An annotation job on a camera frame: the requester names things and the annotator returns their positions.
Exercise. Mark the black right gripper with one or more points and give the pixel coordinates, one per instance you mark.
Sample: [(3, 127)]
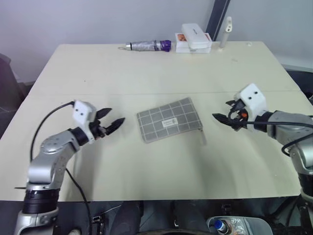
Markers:
[(238, 120)]

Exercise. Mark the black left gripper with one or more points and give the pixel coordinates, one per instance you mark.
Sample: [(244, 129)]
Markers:
[(97, 131)]

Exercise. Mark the grey checked zip pouch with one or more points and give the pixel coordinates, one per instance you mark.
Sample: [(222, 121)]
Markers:
[(168, 120)]

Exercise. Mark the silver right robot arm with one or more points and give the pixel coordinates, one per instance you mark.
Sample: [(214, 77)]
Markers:
[(293, 129)]

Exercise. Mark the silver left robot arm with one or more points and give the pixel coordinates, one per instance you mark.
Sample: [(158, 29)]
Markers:
[(46, 166)]

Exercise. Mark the white oblong case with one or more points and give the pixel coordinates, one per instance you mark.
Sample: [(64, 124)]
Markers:
[(194, 34)]

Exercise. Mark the dark furniture edge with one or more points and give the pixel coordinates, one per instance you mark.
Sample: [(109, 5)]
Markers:
[(303, 82)]

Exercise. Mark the white box orange print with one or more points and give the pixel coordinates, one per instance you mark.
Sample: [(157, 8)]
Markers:
[(180, 43)]

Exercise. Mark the silver purple folded umbrella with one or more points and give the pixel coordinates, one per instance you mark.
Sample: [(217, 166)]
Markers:
[(146, 45)]

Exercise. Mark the dark slanted pole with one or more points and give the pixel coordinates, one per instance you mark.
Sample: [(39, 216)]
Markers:
[(217, 16)]

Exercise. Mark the dark chair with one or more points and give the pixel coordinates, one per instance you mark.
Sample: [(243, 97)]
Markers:
[(8, 83)]

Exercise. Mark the blue capped plastic bottle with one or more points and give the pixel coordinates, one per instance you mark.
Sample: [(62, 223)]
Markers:
[(219, 226)]

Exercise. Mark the plastic water bottle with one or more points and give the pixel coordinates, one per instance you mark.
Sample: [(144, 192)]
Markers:
[(252, 226)]

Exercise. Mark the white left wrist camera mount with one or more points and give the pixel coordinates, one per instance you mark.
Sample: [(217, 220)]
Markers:
[(83, 115)]

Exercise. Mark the white camera post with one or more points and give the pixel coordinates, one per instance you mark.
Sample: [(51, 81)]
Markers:
[(225, 34)]

